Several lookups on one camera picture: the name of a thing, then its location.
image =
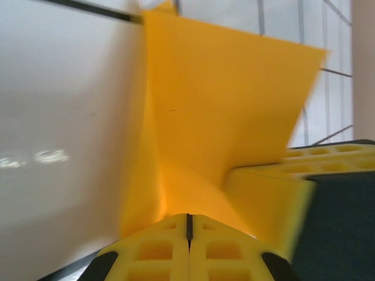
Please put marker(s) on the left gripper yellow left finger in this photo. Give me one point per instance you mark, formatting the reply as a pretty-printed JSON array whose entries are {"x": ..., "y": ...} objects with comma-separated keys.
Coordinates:
[{"x": 180, "y": 257}]

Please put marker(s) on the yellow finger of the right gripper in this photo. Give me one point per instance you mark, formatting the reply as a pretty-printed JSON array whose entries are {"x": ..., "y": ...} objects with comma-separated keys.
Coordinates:
[{"x": 263, "y": 199}]

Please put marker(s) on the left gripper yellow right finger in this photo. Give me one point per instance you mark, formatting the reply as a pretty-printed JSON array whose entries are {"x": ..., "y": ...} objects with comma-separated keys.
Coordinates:
[{"x": 197, "y": 263}]

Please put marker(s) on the orange square paper sheet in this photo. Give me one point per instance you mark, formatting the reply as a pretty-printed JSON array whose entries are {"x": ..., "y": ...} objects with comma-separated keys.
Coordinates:
[{"x": 219, "y": 102}]

